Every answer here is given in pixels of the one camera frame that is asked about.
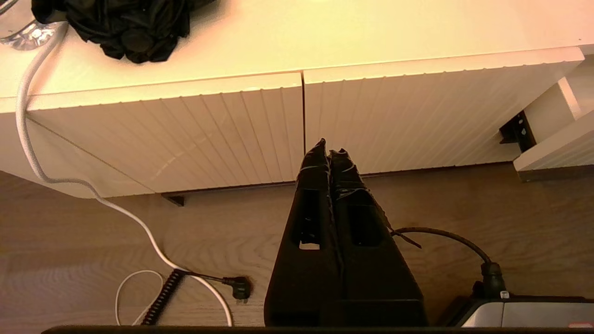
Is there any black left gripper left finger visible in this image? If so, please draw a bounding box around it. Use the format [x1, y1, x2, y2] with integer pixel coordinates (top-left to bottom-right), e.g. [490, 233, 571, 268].
[264, 138, 345, 327]

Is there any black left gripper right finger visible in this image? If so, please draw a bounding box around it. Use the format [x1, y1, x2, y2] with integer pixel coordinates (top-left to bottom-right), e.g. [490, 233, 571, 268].
[329, 148, 429, 327]

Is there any white pull-out drawer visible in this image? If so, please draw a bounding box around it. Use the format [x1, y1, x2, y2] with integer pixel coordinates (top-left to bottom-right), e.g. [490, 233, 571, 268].
[513, 56, 594, 182]

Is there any white TV cabinet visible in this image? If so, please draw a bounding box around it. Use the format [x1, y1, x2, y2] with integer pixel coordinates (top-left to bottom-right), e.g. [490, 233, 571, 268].
[0, 0, 594, 200]

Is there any black crumpled cloth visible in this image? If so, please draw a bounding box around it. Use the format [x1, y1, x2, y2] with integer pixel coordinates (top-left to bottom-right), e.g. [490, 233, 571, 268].
[31, 0, 216, 64]

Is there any clear glass dish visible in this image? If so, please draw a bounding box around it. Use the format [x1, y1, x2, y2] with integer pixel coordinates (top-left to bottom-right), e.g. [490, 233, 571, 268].
[0, 0, 65, 51]

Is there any black floor cable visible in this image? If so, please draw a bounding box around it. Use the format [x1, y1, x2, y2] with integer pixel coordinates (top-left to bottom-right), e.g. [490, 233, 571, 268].
[392, 226, 507, 298]

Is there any black coiled cable with plug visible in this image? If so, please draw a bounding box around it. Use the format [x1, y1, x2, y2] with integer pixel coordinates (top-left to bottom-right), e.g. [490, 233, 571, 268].
[141, 268, 253, 326]

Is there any thin white cable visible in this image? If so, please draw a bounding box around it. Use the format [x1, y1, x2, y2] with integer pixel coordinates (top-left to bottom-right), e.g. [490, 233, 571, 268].
[115, 270, 165, 326]

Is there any black drawer slide rail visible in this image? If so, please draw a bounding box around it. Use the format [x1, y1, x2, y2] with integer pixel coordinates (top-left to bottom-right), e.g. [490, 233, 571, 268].
[499, 110, 537, 153]

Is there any thick white cable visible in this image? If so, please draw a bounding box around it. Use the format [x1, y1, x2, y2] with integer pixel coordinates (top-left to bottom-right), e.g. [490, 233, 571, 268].
[15, 22, 233, 327]

